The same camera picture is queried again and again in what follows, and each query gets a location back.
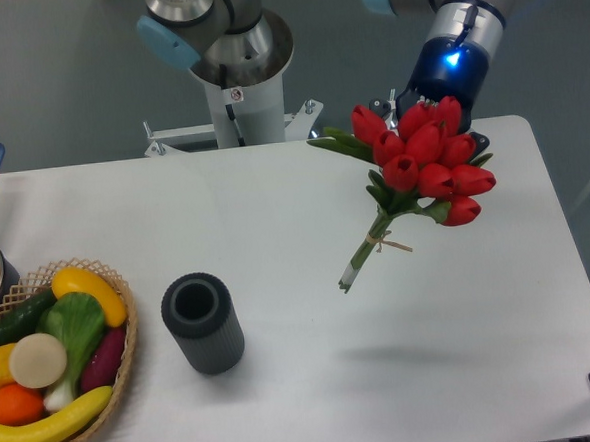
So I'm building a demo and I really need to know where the dark grey ribbed vase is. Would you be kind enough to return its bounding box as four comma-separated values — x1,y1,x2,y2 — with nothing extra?
161,272,245,376

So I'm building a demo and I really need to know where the green bok choy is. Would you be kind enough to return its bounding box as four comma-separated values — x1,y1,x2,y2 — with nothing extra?
36,292,105,413

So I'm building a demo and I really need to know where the yellow banana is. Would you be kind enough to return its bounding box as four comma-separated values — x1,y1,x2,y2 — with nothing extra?
0,386,113,442

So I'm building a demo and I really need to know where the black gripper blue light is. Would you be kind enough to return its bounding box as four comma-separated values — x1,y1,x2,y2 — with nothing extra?
369,37,490,162

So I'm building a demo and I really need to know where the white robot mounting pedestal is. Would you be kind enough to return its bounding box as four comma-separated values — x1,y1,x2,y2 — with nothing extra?
143,74,324,158

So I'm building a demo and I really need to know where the green cucumber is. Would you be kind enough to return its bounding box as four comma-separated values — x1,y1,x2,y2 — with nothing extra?
0,288,56,346

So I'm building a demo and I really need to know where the purple sweet potato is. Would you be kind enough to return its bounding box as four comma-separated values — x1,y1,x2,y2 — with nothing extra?
79,328,126,393

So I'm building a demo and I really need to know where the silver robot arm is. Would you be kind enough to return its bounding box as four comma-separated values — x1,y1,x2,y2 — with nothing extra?
137,0,516,156

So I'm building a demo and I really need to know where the woven wicker basket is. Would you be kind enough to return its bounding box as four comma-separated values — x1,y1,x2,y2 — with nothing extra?
0,258,138,442

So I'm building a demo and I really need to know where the orange fruit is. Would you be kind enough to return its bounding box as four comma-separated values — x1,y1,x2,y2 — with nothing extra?
0,383,44,427

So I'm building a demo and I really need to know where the beige round slice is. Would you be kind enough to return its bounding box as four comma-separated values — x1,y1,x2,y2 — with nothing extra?
8,333,67,389

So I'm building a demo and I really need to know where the red tulip bouquet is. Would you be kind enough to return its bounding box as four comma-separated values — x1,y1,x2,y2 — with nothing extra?
307,96,496,292

